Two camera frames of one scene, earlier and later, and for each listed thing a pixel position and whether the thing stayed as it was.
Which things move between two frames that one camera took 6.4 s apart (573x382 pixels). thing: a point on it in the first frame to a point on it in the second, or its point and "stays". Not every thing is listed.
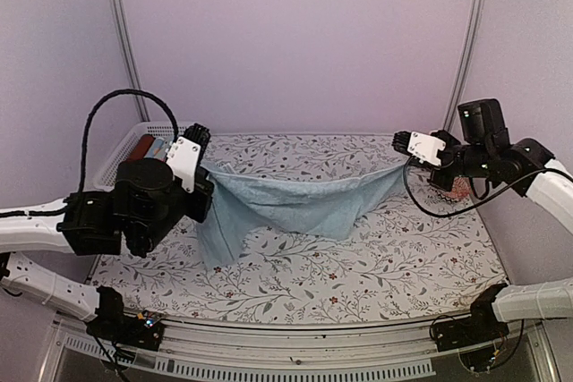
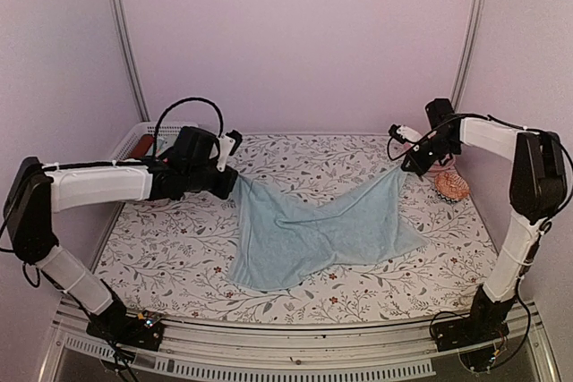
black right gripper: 443,182 to 420,166
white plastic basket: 106,177 stays
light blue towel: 236,203 to 267,251
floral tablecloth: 428,250 stays
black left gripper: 200,212 to 224,191
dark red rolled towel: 141,148 stays
